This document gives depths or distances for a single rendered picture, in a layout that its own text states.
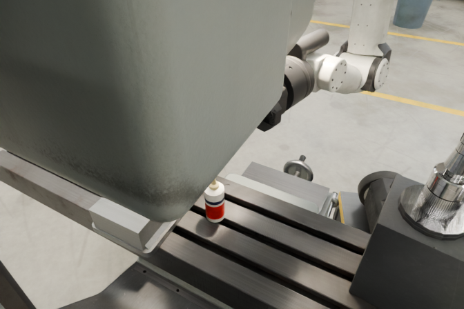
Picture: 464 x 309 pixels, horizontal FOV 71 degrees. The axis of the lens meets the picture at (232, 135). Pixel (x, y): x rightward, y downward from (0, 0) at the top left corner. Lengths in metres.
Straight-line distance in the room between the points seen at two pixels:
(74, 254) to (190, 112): 1.83
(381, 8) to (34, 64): 0.78
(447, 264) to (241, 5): 0.43
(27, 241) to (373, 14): 1.95
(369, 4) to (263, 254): 0.61
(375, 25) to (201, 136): 0.73
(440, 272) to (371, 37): 0.55
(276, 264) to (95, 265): 1.36
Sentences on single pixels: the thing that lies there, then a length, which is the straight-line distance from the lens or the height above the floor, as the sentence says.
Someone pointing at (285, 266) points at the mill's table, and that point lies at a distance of 0.65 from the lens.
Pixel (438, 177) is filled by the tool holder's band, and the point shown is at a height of 1.22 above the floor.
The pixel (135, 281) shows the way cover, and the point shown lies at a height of 0.89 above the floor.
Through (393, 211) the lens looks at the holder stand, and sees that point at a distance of 0.53.
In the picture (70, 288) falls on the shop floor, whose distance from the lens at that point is 1.88.
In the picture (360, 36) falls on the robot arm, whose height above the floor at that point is 1.23.
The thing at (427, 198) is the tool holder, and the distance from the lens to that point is 0.51.
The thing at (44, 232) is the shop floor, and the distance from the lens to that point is 2.15.
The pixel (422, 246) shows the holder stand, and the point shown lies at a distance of 0.51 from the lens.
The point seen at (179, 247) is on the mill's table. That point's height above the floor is 0.96.
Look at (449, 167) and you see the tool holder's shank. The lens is 0.48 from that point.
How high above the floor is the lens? 1.51
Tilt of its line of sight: 37 degrees down
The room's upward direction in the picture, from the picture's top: straight up
